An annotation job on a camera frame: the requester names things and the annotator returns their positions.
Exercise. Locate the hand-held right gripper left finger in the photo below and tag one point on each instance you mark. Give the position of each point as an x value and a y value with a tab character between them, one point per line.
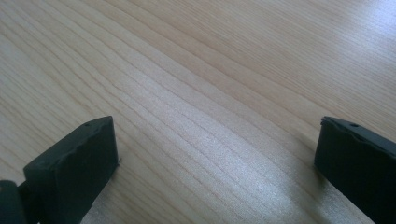
74	165

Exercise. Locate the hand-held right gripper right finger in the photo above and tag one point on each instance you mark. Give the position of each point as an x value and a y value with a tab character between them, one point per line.
358	168

